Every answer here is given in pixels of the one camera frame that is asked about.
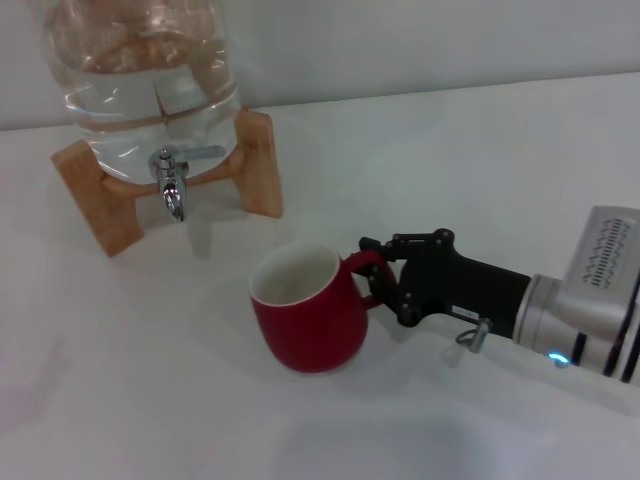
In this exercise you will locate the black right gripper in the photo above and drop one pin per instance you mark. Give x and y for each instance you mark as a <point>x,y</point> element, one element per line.
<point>460,285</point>

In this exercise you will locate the red ceramic cup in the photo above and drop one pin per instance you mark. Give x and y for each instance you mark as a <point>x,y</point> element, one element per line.
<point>310,335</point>

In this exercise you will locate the chrome faucet tap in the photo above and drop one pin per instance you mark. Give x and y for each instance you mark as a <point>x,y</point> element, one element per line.
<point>170,185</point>

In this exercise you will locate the wooden dispenser stand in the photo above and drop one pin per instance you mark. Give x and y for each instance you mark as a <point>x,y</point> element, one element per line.
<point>115,215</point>

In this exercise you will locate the clear glass water dispenser jar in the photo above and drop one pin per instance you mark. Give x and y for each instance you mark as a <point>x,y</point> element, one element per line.
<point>140,100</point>

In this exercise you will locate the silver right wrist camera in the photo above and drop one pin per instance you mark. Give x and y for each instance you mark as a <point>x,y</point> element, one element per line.
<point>605,260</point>

